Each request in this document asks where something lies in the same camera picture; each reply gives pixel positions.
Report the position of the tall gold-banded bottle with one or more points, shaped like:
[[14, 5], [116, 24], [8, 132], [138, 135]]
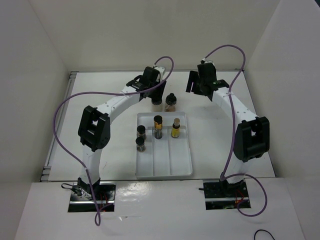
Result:
[[158, 126]]

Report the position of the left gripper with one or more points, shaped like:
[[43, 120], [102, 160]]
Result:
[[159, 92]]

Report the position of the white plastic organizer tray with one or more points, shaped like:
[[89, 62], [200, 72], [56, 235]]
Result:
[[168, 157]]

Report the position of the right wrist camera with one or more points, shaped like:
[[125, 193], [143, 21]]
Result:
[[206, 61]]

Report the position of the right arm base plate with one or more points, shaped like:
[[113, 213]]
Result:
[[220, 195]]

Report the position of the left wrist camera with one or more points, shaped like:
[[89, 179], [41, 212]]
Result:
[[161, 69]]

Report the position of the white-filled jar black cap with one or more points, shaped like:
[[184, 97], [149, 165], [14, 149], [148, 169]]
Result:
[[156, 105]]

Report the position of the small dark spice jar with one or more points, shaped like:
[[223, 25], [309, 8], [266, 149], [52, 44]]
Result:
[[141, 132], [140, 144]]

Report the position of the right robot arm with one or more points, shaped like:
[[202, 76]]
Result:
[[250, 133]]

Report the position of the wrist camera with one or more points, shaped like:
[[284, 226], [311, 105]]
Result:
[[161, 69], [206, 61]]

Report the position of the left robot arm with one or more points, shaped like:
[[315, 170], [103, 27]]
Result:
[[95, 124]]

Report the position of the brown-filled jar black cap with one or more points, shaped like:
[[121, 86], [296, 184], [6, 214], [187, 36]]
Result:
[[170, 103]]

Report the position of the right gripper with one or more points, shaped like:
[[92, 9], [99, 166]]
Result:
[[194, 76]]

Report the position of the small yellow-label bottle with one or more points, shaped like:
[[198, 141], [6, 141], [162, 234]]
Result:
[[175, 131]]

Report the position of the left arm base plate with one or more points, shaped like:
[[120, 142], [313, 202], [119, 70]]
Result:
[[80, 202]]

